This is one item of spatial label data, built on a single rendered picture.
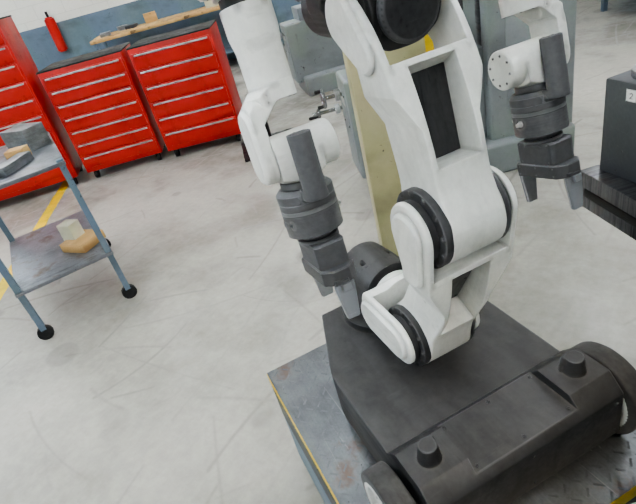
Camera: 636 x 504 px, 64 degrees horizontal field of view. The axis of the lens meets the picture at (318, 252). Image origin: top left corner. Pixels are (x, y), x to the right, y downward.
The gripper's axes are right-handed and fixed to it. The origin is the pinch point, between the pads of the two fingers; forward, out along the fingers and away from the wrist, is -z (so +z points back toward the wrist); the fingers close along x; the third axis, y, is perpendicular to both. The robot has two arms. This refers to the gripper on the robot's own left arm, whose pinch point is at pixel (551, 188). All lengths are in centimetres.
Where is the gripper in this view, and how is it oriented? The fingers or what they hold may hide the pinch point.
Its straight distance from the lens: 102.6
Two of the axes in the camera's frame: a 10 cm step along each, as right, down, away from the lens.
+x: 3.5, 2.1, -9.1
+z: -3.0, -9.0, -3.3
